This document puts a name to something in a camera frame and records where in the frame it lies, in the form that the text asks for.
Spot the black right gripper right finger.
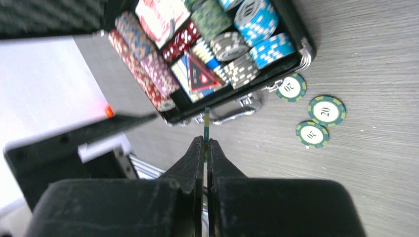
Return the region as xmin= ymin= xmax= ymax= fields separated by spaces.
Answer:
xmin=208 ymin=139 xmax=366 ymax=237

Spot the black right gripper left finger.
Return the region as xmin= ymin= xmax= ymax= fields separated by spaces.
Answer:
xmin=25 ymin=135 xmax=205 ymax=237

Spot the green 20 chip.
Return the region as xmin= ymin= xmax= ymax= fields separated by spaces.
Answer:
xmin=295 ymin=121 xmax=330 ymax=148
xmin=204 ymin=107 xmax=210 ymax=162
xmin=276 ymin=74 xmax=307 ymax=102
xmin=308 ymin=95 xmax=346 ymax=127

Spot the purple white chip roll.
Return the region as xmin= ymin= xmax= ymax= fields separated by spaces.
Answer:
xmin=140 ymin=51 xmax=180 ymax=96

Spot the red white chip roll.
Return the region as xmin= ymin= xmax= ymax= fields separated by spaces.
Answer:
xmin=108 ymin=29 xmax=175 ymax=112

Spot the black poker set case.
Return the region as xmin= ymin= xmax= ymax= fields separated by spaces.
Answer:
xmin=0 ymin=0 xmax=316 ymax=125

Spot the red playing card box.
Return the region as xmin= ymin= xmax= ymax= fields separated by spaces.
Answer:
xmin=135 ymin=0 xmax=190 ymax=48

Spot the green chip stack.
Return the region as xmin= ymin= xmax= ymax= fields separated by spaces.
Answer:
xmin=182 ymin=0 xmax=233 ymax=42

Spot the grey chip row in case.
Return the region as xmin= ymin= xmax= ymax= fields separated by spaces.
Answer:
xmin=210 ymin=32 xmax=260 ymax=89

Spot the row of red dice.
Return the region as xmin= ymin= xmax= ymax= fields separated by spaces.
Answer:
xmin=163 ymin=21 xmax=200 ymax=63

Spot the blue chip row in case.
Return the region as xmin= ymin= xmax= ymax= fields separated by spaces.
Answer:
xmin=220 ymin=0 xmax=296 ymax=69

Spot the blue-orange chip row in case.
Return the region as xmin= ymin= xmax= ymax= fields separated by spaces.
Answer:
xmin=115 ymin=11 xmax=156 ymax=60

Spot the aluminium rail frame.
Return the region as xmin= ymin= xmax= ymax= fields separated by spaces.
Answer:
xmin=128 ymin=153 xmax=165 ymax=179

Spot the orange clip on rail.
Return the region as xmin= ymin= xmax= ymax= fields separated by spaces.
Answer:
xmin=104 ymin=105 xmax=114 ymax=118

